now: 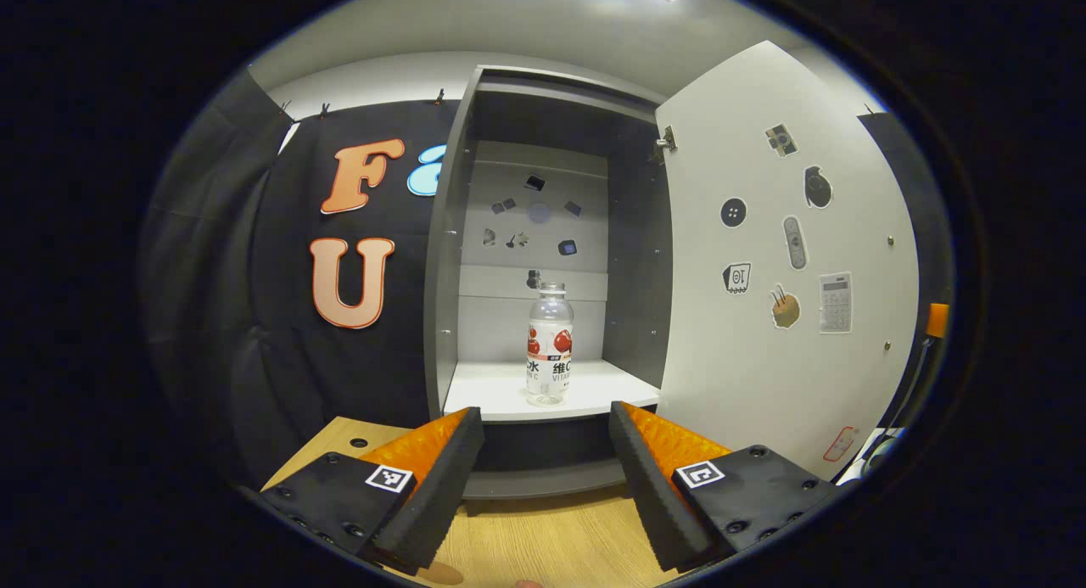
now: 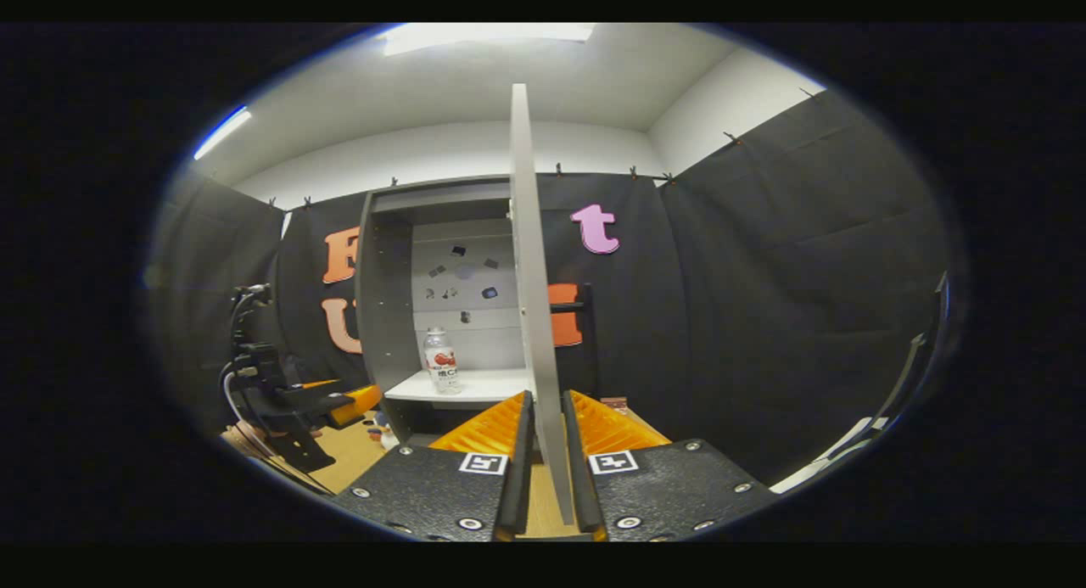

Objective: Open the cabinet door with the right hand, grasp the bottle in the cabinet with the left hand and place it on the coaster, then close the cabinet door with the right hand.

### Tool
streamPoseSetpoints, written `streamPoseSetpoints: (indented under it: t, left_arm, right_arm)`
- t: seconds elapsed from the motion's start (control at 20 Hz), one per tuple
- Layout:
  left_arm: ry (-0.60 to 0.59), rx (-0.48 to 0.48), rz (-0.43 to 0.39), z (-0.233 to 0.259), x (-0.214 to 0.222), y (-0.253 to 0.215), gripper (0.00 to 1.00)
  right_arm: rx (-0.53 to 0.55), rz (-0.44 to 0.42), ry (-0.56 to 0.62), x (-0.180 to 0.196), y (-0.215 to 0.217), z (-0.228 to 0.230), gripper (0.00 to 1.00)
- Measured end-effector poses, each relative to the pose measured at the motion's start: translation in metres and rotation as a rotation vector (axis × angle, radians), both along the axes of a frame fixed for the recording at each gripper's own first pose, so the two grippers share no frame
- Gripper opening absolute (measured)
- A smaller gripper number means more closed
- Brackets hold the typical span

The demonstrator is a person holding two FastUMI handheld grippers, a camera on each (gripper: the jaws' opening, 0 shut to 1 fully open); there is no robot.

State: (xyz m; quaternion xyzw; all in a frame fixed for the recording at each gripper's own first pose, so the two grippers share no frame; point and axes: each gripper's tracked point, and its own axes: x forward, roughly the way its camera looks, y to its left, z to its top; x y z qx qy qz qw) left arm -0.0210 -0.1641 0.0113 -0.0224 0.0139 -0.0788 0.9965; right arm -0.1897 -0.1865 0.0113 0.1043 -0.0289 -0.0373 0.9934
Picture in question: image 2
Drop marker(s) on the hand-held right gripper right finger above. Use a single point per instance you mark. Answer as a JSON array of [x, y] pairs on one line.
[[577, 478]]

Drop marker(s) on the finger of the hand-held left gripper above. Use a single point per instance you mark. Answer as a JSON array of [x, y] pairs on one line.
[[321, 386], [356, 404]]

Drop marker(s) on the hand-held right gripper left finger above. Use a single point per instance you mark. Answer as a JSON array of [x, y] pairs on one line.
[[522, 478]]

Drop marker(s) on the grey cabinet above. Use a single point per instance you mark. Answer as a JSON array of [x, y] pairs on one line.
[[386, 316]]

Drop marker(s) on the clear bottle with cherry label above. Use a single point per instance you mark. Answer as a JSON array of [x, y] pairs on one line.
[[442, 367]]

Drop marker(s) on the white cabinet door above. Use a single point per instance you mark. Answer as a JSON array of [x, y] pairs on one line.
[[530, 274]]

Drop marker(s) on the ceiling light panel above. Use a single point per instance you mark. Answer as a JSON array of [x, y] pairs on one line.
[[222, 133], [484, 36]]

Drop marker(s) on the black backdrop cloth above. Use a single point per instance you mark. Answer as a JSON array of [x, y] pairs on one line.
[[764, 274]]

